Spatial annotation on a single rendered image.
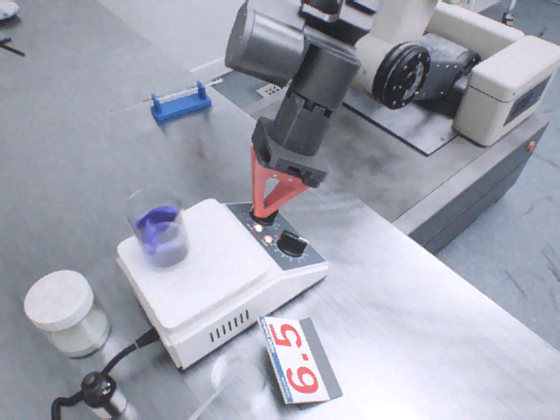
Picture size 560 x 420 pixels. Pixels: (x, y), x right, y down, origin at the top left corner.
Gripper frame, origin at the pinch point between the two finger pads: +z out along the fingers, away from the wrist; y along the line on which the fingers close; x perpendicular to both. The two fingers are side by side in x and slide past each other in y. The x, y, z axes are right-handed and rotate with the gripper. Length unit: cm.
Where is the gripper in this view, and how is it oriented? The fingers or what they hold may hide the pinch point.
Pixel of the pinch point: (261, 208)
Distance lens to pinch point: 52.2
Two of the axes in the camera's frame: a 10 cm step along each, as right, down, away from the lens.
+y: 1.9, 5.6, -8.1
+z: -4.0, 7.9, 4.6
